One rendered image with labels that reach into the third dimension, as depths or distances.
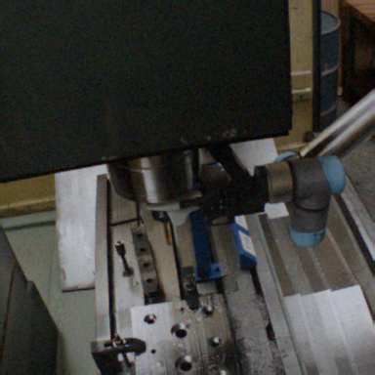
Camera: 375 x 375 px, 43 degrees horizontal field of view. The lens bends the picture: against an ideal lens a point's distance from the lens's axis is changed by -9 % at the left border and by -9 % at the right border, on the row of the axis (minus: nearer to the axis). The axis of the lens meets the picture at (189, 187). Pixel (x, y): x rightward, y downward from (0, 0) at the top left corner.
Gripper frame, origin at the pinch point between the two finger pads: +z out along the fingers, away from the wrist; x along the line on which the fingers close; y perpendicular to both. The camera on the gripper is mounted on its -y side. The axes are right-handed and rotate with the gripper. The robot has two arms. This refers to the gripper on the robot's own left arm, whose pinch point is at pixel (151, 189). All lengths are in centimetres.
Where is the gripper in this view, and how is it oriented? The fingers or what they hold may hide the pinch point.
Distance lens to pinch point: 89.0
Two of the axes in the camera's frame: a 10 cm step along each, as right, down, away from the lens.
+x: -1.2, -6.1, 7.8
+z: -9.9, 1.3, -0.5
